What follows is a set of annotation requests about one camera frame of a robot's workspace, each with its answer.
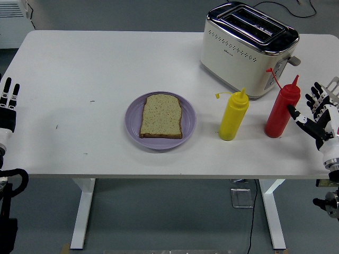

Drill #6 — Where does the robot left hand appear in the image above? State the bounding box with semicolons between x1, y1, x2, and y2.
0;74;21;150

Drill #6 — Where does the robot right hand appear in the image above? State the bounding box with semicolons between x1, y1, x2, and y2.
287;81;339;166

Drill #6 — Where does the red squeeze bottle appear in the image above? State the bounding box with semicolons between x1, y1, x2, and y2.
264;68;301;139

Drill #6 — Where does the slice of bread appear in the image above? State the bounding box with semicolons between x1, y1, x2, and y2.
139;94;183;139

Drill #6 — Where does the metal toast rack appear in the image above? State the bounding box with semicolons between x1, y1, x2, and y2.
324;76;339;98

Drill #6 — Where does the yellow squeeze bottle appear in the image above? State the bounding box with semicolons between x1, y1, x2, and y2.
215;87;250;141

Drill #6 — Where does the white appliance with grille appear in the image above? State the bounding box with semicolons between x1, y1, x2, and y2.
0;0;35;50

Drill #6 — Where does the white table leg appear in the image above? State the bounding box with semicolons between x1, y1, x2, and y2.
258;179;287;251
70;178;96;250

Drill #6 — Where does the metal floor box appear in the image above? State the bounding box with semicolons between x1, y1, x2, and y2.
230;187;254;209

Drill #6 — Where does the cream and chrome toaster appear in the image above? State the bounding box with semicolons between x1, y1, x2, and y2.
200;1;302;101

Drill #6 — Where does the purple plate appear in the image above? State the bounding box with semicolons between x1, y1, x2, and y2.
124;91;197;151

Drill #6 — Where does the black appliance cord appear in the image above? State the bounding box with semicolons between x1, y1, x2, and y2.
26;0;37;30

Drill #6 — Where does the black floor cable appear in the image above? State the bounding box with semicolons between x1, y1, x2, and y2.
246;179;259;254

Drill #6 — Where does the thin black cable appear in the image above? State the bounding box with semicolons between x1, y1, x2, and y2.
250;0;317;18

